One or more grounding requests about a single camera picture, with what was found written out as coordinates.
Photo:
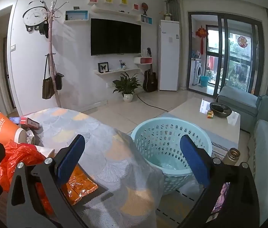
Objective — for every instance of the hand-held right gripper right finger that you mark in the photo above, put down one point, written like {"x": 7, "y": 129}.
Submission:
{"x": 194, "y": 161}

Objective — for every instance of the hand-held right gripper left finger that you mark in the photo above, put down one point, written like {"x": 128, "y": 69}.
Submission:
{"x": 71, "y": 158}

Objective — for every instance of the light blue plastic basket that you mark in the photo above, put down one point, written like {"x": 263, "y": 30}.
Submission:
{"x": 157, "y": 133}

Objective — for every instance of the red and blue card box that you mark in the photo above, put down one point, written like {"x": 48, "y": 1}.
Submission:
{"x": 26, "y": 121}

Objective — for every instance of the orange plastic bag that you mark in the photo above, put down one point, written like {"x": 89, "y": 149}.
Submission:
{"x": 17, "y": 156}

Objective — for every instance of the orange snack packet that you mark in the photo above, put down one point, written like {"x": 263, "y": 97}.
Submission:
{"x": 81, "y": 185}

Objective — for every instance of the orange paper cup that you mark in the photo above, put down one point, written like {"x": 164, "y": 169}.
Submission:
{"x": 3, "y": 129}

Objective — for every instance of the metal thermos bottle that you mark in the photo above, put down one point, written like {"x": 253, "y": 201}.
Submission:
{"x": 231, "y": 155}

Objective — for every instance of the magazine with portrait cover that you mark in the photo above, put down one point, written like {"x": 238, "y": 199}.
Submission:
{"x": 222, "y": 197}

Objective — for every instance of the white patterned packet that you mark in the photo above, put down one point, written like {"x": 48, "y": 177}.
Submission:
{"x": 30, "y": 136}

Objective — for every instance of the colourful puzzle cube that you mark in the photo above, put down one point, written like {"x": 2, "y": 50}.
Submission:
{"x": 210, "y": 114}

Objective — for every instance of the white coffee table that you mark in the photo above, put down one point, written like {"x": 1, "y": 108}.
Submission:
{"x": 188, "y": 109}

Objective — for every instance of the dark bowl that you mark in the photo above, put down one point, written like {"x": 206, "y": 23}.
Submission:
{"x": 220, "y": 110}

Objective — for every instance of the brown tote bag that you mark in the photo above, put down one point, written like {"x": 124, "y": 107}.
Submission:
{"x": 48, "y": 87}

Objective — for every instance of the teal ottoman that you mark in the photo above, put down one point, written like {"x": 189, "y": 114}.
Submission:
{"x": 237, "y": 99}

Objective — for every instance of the small black bag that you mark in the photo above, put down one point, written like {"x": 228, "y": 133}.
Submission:
{"x": 58, "y": 80}

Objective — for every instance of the blue bucket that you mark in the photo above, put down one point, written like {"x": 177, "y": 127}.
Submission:
{"x": 204, "y": 81}

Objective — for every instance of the white washing machine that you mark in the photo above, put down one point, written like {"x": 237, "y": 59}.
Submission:
{"x": 197, "y": 72}

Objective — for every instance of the black acoustic guitar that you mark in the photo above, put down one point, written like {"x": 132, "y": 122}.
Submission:
{"x": 150, "y": 80}

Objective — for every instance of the potted green plant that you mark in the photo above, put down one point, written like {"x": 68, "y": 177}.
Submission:
{"x": 126, "y": 84}

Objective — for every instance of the framed butterfly display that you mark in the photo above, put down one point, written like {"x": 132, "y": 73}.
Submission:
{"x": 103, "y": 67}

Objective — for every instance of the sliding glass door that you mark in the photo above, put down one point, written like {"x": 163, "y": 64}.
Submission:
{"x": 223, "y": 52}

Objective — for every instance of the red and white router shelf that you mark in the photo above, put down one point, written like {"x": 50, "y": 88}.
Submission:
{"x": 143, "y": 60}

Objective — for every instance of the wooden coat rack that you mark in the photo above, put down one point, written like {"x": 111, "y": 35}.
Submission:
{"x": 50, "y": 42}

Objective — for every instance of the white router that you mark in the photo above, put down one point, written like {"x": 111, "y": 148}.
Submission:
{"x": 144, "y": 53}

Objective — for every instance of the red knot hanging ornament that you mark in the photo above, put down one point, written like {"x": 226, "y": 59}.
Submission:
{"x": 201, "y": 34}

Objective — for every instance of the round window decal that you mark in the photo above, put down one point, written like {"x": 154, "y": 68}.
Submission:
{"x": 242, "y": 41}

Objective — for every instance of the black hanging pouch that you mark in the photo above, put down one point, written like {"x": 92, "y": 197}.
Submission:
{"x": 45, "y": 29}

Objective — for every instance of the round fan ornament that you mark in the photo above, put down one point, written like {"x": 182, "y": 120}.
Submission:
{"x": 144, "y": 6}

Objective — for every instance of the low white wall shelf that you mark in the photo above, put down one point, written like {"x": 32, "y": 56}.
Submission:
{"x": 117, "y": 71}

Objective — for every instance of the wall light switch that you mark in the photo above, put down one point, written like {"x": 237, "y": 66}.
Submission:
{"x": 12, "y": 47}

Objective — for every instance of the wall-mounted television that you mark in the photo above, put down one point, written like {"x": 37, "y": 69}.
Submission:
{"x": 115, "y": 36}

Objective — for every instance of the blue-lined wall box shelf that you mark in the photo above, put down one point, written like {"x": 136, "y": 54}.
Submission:
{"x": 76, "y": 16}

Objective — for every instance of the panda wall clock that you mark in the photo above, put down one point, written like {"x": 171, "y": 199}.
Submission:
{"x": 34, "y": 16}

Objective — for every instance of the small blue wall box shelf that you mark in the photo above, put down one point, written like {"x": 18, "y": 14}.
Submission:
{"x": 146, "y": 19}

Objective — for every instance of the long white wall shelf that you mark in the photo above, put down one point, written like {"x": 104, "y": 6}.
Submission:
{"x": 115, "y": 13}

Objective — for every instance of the yellow cube wall shelf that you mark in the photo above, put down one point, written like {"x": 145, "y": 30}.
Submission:
{"x": 108, "y": 0}
{"x": 123, "y": 1}

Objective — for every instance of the small red cube wall shelf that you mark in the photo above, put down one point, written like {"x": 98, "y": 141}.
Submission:
{"x": 136, "y": 7}

